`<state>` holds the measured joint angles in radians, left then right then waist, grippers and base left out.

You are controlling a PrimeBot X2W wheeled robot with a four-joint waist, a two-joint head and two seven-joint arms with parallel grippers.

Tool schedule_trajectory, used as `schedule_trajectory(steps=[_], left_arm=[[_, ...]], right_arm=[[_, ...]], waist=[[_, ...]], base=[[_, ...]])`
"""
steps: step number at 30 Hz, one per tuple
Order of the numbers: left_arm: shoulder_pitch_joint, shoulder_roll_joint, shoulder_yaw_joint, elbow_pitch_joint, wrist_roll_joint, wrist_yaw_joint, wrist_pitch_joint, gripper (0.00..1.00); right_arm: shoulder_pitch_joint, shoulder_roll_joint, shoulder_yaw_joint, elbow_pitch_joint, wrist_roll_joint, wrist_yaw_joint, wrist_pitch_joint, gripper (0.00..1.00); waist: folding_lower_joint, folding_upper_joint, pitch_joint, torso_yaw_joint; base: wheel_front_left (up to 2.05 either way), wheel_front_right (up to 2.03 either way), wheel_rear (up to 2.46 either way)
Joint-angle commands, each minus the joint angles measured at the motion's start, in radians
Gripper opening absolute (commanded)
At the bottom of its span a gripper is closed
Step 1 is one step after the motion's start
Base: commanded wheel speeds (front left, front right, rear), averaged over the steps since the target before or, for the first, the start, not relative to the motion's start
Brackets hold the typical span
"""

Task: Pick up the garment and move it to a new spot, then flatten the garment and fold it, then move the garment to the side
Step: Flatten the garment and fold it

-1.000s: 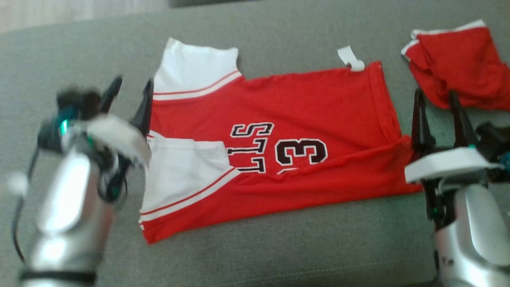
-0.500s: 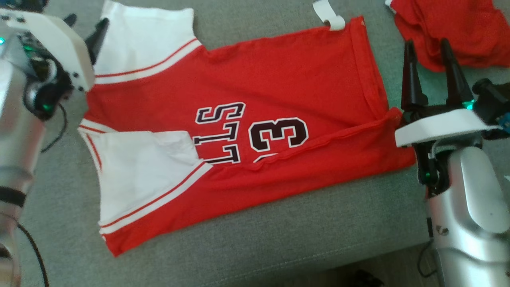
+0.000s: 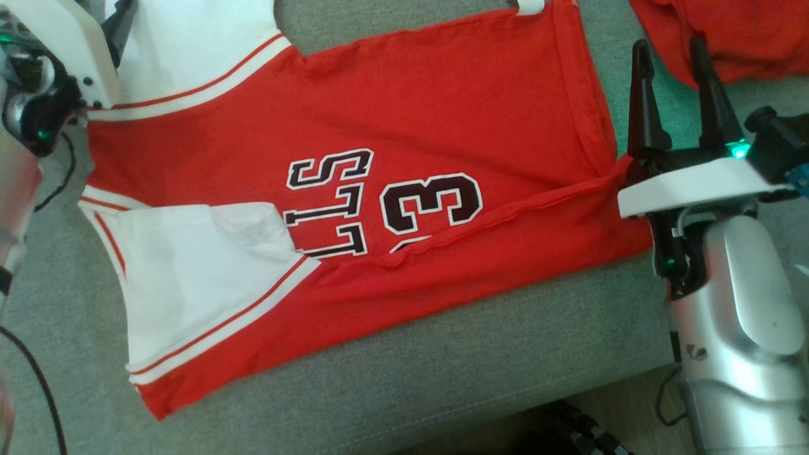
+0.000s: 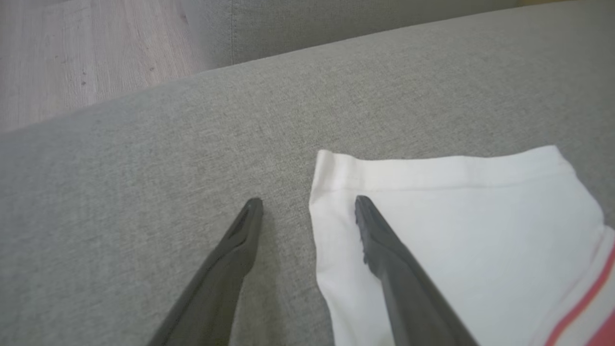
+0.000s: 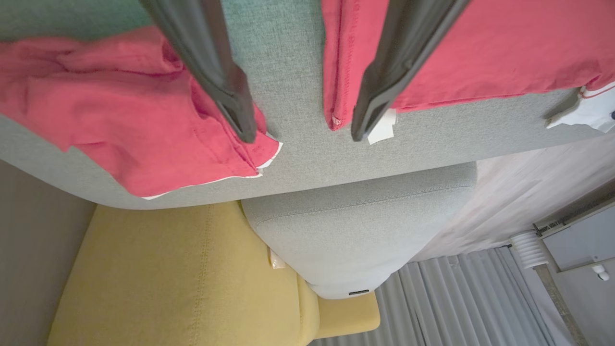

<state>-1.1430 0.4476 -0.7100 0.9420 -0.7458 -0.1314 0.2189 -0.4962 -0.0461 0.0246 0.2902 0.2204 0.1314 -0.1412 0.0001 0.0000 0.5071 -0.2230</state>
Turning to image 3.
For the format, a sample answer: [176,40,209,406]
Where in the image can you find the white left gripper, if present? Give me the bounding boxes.
[0,0,138,109]

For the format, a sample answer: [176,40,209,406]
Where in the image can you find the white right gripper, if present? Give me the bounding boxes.
[617,35,788,219]

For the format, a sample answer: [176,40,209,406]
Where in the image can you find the red white basketball jersey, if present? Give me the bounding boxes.
[77,0,655,421]

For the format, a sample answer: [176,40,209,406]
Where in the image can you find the red shorts white trim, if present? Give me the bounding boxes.
[629,0,809,88]

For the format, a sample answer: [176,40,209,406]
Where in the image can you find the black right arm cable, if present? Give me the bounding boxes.
[654,363,690,427]

